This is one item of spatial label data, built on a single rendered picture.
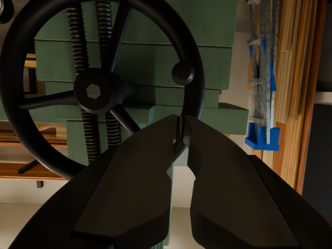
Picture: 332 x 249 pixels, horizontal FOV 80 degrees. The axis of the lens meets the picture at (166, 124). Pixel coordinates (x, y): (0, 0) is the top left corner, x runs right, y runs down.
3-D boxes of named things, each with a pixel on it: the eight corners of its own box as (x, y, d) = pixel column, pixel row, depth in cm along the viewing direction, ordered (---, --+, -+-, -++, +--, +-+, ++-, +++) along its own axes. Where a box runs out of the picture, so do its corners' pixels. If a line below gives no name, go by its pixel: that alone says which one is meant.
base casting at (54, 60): (235, 47, 42) (230, 91, 44) (202, 70, 99) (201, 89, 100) (31, 39, 45) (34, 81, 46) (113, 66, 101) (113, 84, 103)
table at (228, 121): (270, 115, 35) (265, 148, 36) (228, 102, 65) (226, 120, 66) (-55, 97, 38) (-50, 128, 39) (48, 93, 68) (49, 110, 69)
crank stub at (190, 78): (173, 87, 21) (169, 62, 20) (174, 87, 26) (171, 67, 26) (197, 82, 20) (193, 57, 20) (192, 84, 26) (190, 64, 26)
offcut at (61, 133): (71, 124, 49) (72, 139, 49) (79, 122, 52) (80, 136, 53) (55, 122, 49) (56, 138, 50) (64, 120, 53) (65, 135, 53)
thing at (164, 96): (220, 89, 44) (218, 107, 45) (206, 89, 65) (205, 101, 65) (44, 81, 46) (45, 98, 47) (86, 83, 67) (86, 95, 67)
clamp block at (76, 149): (141, 124, 37) (139, 170, 38) (150, 114, 50) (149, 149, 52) (62, 119, 38) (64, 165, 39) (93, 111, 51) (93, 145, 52)
